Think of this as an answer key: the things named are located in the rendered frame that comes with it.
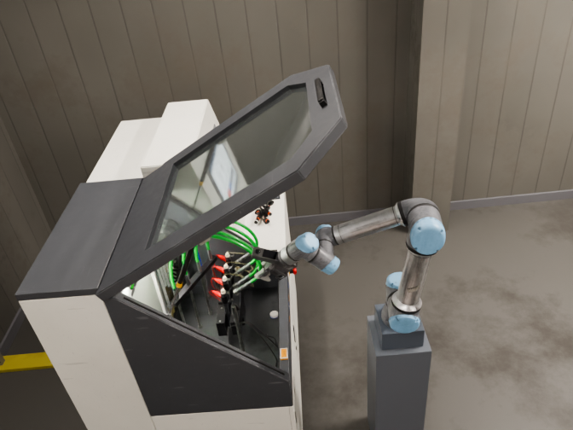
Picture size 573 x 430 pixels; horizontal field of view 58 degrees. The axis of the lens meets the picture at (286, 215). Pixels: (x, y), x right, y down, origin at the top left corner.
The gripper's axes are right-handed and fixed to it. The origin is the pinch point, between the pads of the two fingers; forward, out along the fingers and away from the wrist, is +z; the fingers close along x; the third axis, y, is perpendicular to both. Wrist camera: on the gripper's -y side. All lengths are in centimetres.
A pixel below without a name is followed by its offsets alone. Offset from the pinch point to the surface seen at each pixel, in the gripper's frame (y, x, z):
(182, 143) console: -48, 51, 14
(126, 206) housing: -56, 6, 15
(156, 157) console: -55, 38, 17
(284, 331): 24.7, -11.7, 10.3
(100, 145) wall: -83, 143, 166
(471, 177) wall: 171, 208, 34
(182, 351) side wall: -14.8, -39.9, 8.8
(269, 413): 32, -42, 21
